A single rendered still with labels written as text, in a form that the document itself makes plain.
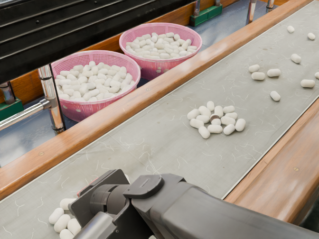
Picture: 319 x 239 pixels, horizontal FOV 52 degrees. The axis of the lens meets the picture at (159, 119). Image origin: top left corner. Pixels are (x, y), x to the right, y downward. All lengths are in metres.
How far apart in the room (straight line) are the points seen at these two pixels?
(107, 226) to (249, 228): 0.21
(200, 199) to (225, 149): 0.42
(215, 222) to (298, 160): 0.45
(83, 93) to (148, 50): 0.30
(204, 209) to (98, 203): 0.22
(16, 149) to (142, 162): 0.34
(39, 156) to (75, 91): 0.28
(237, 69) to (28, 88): 0.60
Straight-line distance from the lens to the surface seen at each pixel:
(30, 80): 0.99
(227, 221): 0.29
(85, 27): 0.45
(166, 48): 1.09
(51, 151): 0.71
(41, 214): 0.65
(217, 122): 0.77
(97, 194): 0.51
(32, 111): 0.70
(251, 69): 1.00
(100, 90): 0.90
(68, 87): 0.93
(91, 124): 0.76
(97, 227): 0.43
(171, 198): 0.34
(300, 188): 0.67
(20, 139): 0.90
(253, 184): 0.65
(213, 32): 1.38
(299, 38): 1.27
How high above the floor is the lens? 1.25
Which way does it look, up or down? 40 degrees down
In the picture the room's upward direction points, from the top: 1 degrees clockwise
